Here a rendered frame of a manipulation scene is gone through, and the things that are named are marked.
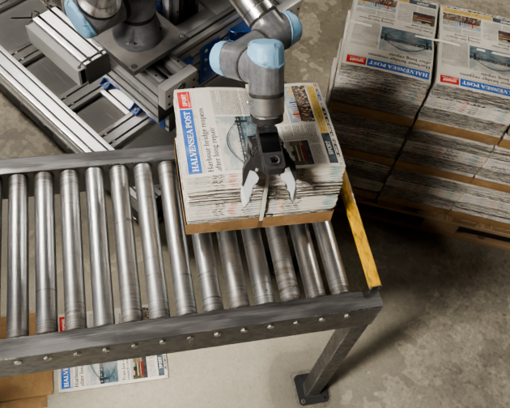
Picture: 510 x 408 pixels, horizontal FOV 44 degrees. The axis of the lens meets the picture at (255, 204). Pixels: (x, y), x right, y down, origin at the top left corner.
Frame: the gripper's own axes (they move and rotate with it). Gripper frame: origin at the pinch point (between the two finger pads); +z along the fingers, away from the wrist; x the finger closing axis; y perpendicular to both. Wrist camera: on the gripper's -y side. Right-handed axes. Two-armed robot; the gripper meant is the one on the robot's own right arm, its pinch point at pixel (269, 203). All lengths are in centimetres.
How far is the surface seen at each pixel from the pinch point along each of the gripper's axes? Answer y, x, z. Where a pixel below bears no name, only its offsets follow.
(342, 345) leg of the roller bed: 12, -23, 52
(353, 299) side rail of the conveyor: -0.1, -21.0, 28.3
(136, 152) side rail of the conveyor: 40.6, 28.5, 0.3
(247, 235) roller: 17.3, 2.3, 17.0
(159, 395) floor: 47, 29, 92
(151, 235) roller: 18.8, 26.5, 14.9
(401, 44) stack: 67, -58, -19
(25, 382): 56, 73, 85
